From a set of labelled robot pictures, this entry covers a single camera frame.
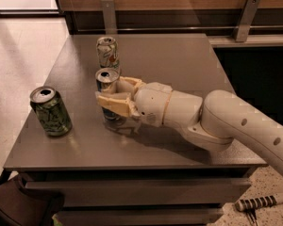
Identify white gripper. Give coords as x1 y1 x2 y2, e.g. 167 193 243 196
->
95 76 173 127

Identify Red Bull can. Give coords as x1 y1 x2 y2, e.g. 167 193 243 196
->
95 68 120 121

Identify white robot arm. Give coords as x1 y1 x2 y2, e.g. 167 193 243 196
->
95 77 283 176

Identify white 7up can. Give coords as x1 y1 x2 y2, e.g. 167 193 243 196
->
96 36 120 71

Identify green soda can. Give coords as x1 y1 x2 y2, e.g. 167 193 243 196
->
30 86 73 137

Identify upper grey drawer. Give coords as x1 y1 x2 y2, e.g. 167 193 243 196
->
26 178 251 207

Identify grey drawer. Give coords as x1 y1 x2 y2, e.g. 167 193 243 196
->
26 178 251 207
58 208 223 226

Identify lower grey drawer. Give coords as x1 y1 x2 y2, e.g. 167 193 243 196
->
58 208 223 226

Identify brown bag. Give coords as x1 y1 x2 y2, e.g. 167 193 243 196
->
0 174 64 226

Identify white power strip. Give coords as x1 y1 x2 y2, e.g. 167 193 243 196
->
235 192 283 212

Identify left metal bracket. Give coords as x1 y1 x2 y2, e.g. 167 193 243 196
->
101 0 117 35

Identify metal bracket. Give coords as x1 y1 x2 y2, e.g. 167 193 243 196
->
101 0 117 35
233 0 261 42

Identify right metal bracket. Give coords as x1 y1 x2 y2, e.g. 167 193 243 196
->
233 0 261 42

